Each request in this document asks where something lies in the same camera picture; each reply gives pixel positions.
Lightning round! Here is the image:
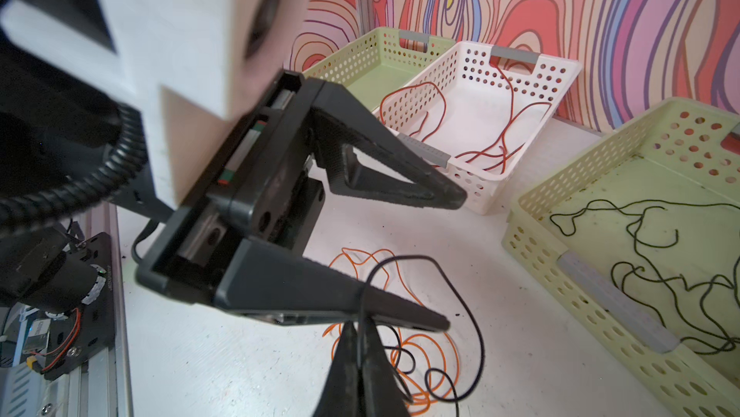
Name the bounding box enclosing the white perforated plastic basket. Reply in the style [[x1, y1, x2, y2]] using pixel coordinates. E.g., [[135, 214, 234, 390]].
[[373, 41, 583, 215]]

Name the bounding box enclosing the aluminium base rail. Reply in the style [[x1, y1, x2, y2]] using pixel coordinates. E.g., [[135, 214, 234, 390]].
[[0, 202, 134, 417]]

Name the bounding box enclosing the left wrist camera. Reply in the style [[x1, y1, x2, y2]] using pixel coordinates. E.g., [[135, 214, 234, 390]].
[[1, 0, 308, 209]]

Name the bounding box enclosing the orange cable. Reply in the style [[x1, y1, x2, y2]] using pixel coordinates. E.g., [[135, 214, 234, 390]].
[[321, 247, 462, 417]]

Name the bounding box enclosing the left green perforated plastic basket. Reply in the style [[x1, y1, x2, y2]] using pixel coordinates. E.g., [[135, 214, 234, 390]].
[[304, 27, 456, 111]]

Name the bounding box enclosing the red cable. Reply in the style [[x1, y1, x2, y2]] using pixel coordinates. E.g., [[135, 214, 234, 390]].
[[378, 57, 553, 174]]

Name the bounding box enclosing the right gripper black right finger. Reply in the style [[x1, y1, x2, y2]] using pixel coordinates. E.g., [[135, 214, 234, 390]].
[[360, 318, 410, 417]]

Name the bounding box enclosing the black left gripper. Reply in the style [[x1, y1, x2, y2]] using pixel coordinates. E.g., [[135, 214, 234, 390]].
[[136, 72, 468, 331]]

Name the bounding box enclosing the right green perforated plastic basket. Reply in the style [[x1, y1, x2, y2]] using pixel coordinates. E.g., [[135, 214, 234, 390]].
[[502, 98, 739, 416]]

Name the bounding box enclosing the green perforated plastic basket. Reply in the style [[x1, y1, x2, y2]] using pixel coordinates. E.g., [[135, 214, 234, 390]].
[[304, 27, 456, 111], [502, 98, 739, 416]]

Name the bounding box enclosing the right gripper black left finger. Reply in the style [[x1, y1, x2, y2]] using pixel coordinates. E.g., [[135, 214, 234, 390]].
[[313, 322, 360, 417]]

